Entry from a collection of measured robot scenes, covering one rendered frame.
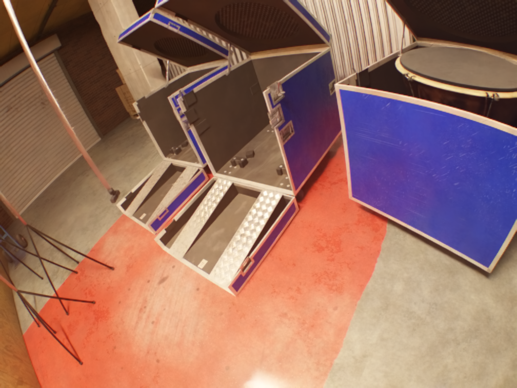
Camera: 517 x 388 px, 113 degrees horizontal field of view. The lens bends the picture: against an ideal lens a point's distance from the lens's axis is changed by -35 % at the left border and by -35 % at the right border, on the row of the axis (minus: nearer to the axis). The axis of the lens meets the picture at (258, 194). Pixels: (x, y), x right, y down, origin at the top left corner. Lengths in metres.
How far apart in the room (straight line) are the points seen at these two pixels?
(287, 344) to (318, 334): 0.17
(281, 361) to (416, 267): 0.94
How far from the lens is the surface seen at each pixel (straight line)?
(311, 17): 2.08
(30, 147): 6.79
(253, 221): 1.88
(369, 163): 1.49
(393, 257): 1.70
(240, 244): 1.83
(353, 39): 3.22
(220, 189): 2.24
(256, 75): 2.80
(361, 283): 1.60
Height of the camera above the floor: 1.41
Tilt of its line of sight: 38 degrees down
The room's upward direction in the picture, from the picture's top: 22 degrees counter-clockwise
